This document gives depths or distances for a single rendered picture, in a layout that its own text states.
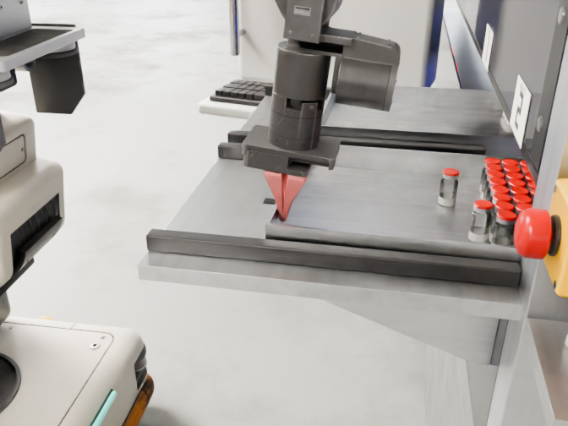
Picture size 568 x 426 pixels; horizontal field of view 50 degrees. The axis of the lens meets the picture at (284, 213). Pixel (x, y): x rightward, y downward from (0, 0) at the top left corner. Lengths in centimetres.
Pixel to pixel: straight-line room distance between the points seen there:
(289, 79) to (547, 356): 35
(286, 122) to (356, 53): 10
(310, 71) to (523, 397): 40
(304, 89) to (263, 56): 101
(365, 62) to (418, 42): 89
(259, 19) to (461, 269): 110
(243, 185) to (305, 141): 21
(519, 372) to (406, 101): 68
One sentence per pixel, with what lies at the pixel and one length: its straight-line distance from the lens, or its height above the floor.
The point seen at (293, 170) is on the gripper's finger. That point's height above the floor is 97.
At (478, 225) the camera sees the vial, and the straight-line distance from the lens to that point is 72.
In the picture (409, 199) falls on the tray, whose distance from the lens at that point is 81.
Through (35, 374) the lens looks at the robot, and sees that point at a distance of 153.
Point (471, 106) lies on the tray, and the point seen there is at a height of 88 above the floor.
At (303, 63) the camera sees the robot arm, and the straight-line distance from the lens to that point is 63.
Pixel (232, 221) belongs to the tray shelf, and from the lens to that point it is 75.
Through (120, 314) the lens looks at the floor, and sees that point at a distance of 213.
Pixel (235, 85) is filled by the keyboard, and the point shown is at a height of 83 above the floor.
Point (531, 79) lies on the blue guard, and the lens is 71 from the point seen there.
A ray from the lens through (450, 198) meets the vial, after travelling 80.
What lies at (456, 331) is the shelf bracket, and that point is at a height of 77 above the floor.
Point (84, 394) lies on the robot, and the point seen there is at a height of 28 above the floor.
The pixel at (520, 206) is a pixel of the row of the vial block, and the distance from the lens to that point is 73.
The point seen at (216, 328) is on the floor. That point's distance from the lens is 202.
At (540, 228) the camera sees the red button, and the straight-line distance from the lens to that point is 50.
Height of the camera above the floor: 123
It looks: 27 degrees down
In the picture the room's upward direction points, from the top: straight up
